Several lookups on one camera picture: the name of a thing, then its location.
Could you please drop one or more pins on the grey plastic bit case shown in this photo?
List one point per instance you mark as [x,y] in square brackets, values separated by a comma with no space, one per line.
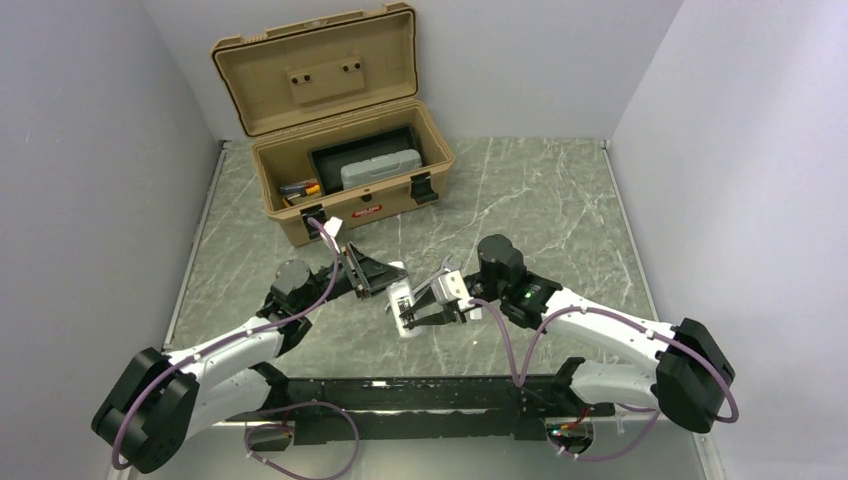
[380,167]

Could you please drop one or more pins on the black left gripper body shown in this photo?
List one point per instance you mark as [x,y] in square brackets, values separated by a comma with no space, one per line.
[340,285]

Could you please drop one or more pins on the black tray in toolbox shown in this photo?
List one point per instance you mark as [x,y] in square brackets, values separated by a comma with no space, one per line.
[328,160]

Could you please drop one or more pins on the silver combination wrench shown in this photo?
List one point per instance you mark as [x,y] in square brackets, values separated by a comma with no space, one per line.
[447,265]

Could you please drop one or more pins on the white remote control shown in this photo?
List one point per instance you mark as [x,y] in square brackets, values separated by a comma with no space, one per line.
[399,298]

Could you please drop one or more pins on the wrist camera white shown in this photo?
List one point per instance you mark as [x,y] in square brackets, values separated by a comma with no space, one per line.
[451,293]
[330,232]

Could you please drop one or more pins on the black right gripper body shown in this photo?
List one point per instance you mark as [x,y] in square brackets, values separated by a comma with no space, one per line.
[487,290]

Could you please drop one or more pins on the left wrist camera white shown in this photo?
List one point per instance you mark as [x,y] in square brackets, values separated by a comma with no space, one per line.
[330,232]

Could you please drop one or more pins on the orange handled tool in toolbox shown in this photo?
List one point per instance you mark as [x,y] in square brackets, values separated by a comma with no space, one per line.
[296,193]

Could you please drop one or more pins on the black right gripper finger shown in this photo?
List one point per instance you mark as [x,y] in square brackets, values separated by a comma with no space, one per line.
[408,305]
[414,320]

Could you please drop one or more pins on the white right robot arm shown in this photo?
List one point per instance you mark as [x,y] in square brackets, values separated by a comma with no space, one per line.
[676,370]

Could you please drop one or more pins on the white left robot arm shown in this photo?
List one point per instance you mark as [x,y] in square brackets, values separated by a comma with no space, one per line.
[162,399]

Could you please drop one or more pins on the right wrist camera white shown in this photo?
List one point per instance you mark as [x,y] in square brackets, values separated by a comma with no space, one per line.
[451,293]

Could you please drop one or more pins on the tan plastic toolbox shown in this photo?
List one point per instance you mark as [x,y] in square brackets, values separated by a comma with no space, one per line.
[315,83]

